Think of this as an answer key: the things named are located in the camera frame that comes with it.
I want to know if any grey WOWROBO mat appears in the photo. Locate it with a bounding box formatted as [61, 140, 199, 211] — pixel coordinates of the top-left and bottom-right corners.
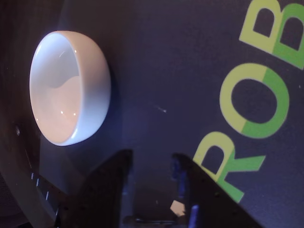
[38, 0, 304, 228]

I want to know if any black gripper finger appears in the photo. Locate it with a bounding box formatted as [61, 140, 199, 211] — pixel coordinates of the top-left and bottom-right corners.
[170, 153, 262, 228]
[56, 149, 133, 228]

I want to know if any small white ceramic bowl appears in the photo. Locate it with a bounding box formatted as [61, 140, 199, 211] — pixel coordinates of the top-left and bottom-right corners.
[29, 30, 112, 147]

